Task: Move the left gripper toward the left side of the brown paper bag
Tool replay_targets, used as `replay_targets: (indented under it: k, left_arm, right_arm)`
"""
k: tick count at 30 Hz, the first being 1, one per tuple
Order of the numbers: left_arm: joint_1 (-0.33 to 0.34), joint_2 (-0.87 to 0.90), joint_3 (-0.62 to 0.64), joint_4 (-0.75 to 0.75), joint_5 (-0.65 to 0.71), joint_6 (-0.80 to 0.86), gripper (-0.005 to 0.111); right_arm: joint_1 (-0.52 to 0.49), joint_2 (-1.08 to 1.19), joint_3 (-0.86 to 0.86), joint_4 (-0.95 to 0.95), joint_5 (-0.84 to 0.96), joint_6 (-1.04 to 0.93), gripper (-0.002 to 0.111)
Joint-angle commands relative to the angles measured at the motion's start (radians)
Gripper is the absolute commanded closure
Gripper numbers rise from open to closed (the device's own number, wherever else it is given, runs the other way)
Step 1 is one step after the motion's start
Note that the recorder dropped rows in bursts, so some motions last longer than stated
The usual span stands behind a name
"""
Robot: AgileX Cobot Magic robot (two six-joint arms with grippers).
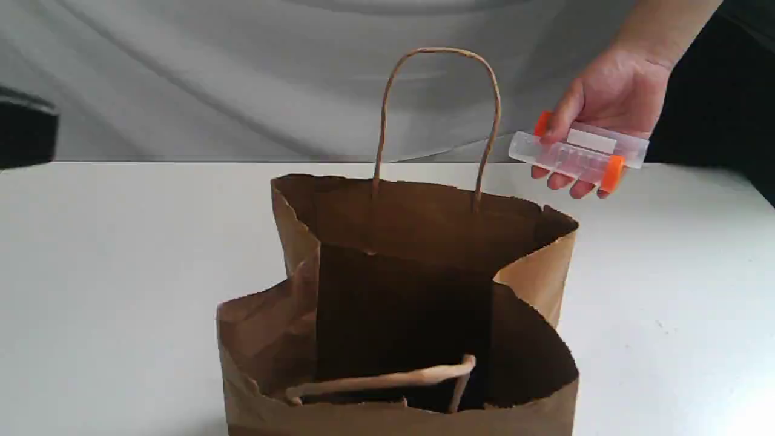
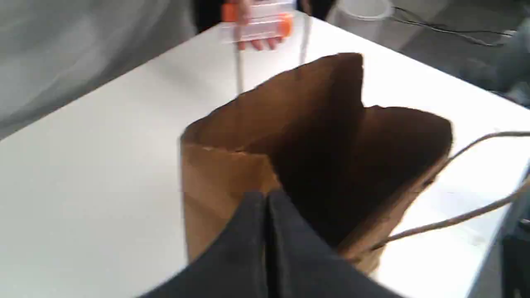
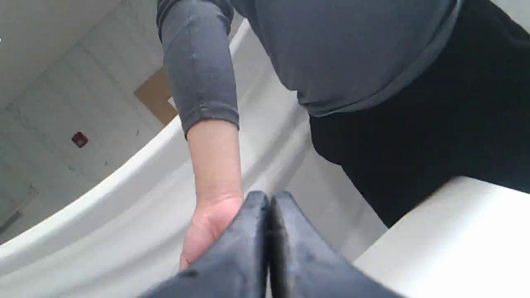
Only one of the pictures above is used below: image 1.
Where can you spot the person's bare hand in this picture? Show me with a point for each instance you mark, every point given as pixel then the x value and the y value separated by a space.
pixel 622 90

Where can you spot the brown paper bag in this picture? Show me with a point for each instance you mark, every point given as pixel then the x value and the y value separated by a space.
pixel 408 309

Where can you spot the clear tube with orange caps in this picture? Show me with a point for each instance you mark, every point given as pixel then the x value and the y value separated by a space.
pixel 589 154

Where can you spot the person's bare forearm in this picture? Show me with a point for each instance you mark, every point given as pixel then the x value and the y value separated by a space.
pixel 660 32

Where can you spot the white backdrop cloth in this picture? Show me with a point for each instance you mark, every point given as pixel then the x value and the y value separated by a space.
pixel 275 80

